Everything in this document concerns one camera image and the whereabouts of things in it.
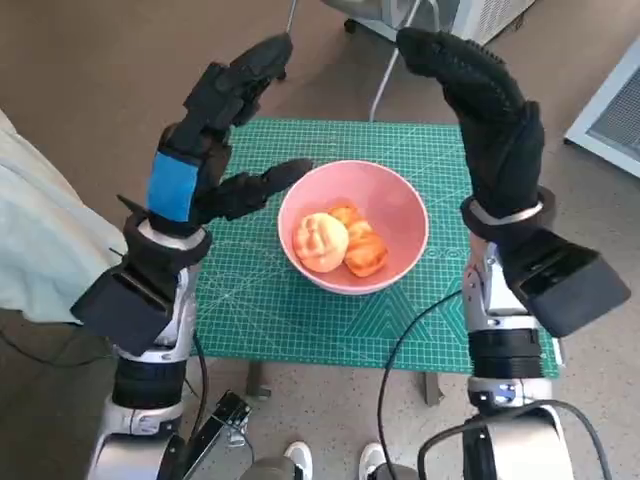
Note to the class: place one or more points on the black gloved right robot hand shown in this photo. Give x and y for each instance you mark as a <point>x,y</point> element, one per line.
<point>500,150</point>

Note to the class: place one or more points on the black left robot hand blue tape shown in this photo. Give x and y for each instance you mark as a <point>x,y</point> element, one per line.
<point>200,145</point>

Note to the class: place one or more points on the pink bowl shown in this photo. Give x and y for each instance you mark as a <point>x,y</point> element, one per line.
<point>395,210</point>

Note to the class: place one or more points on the round scored toy bread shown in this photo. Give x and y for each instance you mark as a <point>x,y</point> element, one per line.
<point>320,242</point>

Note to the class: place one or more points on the long braided toy bread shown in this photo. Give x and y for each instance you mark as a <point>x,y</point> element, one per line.
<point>367,250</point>

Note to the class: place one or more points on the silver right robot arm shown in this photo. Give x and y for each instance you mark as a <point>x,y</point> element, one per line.
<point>505,350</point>

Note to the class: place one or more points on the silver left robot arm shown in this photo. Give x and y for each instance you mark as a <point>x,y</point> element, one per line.
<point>145,385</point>

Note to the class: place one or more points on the white framed mesh unit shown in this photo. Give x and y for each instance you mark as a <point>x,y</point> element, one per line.
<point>615,115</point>

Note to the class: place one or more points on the white mesh cabinet on castors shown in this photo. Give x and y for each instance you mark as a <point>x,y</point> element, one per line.
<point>500,20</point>

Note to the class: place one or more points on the person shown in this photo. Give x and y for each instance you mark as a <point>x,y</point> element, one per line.
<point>45,225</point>

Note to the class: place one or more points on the green cutting mat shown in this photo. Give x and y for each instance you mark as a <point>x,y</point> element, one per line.
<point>310,325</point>

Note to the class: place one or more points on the grey table leg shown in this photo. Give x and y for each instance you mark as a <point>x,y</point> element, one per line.
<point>256,380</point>
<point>432,387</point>

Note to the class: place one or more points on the white shoe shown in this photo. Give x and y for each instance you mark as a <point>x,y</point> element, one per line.
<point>299,457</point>
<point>371,457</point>

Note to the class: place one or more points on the person's leg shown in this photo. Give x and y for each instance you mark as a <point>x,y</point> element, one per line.
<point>270,470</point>
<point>395,472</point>

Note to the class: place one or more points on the silver metal frame chair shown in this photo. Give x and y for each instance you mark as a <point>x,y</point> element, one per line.
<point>385,75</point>

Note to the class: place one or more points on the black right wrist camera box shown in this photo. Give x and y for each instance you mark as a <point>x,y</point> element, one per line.
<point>570,290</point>

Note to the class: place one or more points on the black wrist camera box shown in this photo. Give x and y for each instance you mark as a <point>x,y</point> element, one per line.
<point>125,310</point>
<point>570,290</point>

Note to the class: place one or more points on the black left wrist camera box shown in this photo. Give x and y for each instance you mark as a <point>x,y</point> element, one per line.
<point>125,310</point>

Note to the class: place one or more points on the black metal bar with bracket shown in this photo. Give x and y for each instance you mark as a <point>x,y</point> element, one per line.
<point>220,425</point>

